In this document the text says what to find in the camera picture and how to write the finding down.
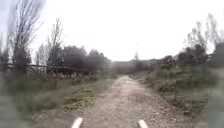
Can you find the robot's own part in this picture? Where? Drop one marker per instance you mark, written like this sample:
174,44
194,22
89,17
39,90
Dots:
142,124
77,123

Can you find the gravel dirt path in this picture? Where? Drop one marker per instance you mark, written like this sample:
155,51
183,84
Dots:
123,100

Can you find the overgrown grass bank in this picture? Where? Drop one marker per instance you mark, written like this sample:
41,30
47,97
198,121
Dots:
180,86

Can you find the row of trees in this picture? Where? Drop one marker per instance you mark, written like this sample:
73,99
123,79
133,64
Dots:
53,53
200,50

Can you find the grass verge with weeds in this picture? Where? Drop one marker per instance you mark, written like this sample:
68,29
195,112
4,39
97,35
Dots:
43,96

